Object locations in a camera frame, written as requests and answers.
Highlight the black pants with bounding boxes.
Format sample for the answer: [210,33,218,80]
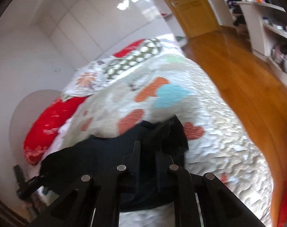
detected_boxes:
[39,115,189,212]

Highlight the heart pattern quilt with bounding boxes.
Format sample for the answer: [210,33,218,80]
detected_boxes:
[60,53,272,226]

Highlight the long red pillow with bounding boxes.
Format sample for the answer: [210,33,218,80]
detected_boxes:
[23,97,87,166]

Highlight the white round headboard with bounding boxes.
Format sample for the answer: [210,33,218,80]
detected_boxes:
[9,89,60,165]

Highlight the floral white pillow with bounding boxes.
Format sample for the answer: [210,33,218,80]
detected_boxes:
[60,57,125,99]

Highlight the green cloud pattern bolster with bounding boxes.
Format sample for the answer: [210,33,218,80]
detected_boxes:
[104,37,162,80]

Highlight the white glossy wardrobe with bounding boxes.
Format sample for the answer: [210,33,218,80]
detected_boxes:
[37,0,175,68]

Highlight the white shelf unit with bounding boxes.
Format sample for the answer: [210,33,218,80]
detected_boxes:
[236,2,287,87]

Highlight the wooden door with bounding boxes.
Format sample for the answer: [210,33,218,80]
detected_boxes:
[164,0,219,38]

